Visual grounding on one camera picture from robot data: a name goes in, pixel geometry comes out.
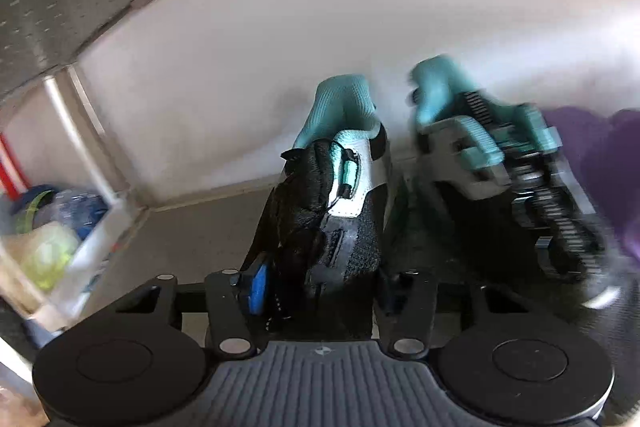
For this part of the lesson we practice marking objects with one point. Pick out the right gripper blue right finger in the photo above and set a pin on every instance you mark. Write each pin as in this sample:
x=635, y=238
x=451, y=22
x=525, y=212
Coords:
x=414, y=307

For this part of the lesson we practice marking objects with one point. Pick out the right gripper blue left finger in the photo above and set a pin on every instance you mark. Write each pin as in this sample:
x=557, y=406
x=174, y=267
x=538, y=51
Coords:
x=234, y=302

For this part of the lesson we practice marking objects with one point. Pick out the black teal sneaker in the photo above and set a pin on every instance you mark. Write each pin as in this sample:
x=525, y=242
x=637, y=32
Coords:
x=320, y=238
x=497, y=190

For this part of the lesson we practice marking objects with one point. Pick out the purple slide sandal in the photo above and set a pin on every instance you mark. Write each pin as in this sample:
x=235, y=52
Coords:
x=603, y=153

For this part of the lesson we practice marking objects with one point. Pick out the white side shelf unit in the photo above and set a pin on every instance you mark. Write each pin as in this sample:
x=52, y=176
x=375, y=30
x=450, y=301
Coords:
x=61, y=307

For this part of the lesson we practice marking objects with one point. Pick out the yellow green bag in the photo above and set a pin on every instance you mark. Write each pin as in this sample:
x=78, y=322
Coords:
x=47, y=251

